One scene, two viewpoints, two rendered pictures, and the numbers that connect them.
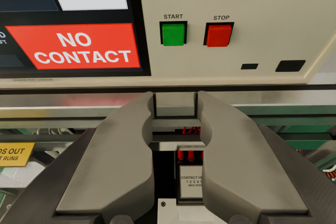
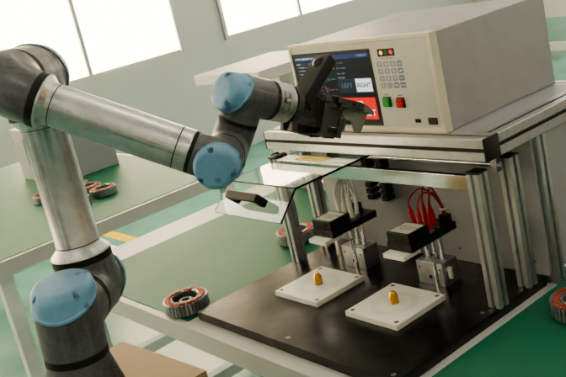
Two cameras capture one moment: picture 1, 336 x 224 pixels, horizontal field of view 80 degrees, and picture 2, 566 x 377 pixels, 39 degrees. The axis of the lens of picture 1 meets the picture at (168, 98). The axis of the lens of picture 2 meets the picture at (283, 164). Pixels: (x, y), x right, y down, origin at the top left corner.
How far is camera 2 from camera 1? 1.60 m
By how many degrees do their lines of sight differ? 56
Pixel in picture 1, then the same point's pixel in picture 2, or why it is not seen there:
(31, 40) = not seen: hidden behind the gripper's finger
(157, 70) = (385, 121)
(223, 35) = (399, 102)
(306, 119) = (441, 152)
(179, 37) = (387, 102)
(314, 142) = (456, 177)
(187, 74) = (397, 124)
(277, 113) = (425, 145)
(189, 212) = (392, 252)
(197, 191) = (401, 230)
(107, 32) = (368, 100)
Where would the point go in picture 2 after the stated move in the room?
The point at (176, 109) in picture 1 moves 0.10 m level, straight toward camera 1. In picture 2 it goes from (385, 139) to (350, 154)
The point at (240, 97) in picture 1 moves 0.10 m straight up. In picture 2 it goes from (411, 135) to (403, 88)
